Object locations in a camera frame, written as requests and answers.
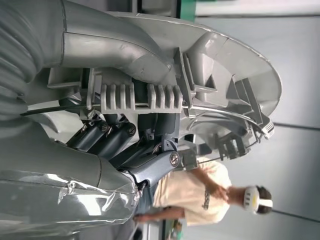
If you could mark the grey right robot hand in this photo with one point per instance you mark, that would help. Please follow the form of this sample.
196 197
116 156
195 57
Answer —
50 198

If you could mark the person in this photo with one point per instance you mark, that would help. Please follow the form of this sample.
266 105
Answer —
189 195

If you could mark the white headset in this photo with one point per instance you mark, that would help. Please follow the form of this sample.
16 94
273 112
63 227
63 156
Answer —
251 198

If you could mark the green post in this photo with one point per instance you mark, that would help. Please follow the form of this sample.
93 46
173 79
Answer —
188 10

